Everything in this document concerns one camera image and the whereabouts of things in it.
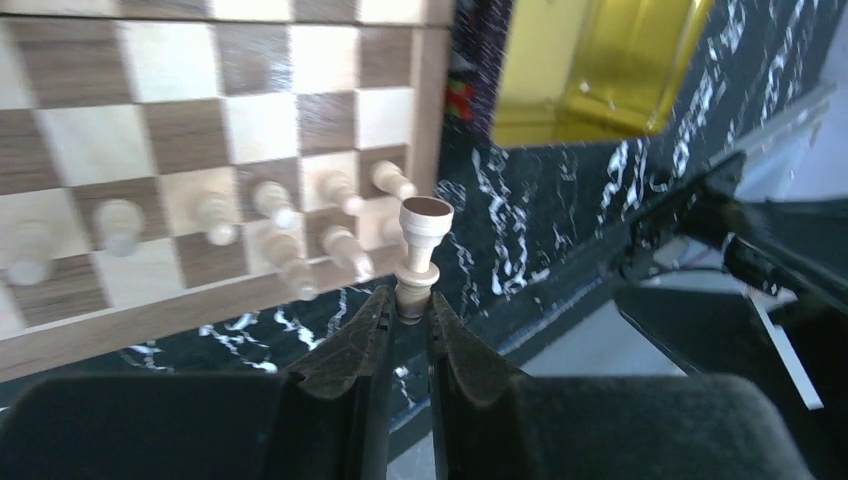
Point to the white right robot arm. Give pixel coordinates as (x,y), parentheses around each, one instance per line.
(769,246)

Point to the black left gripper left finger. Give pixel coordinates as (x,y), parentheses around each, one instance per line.
(325,417)

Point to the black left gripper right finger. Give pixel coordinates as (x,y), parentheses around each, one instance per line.
(491,420)

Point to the wooden chess board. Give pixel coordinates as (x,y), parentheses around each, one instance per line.
(157,102)

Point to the empty gold square tin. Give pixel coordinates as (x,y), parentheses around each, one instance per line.
(533,73)

